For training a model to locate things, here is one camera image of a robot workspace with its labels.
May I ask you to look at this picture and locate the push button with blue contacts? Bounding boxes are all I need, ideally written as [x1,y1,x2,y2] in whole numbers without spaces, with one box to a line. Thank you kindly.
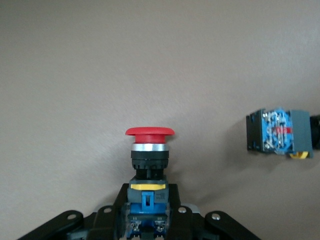
[245,107,320,160]

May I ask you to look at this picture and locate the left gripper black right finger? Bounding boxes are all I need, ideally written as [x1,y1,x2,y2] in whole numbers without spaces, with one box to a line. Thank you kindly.
[165,183,262,240]

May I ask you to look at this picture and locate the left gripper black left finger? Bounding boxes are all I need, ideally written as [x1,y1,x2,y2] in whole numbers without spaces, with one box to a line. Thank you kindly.
[17,183,131,240]

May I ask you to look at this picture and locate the red mushroom push button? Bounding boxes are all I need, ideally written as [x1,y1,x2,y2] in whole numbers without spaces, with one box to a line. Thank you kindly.
[124,126,176,240]

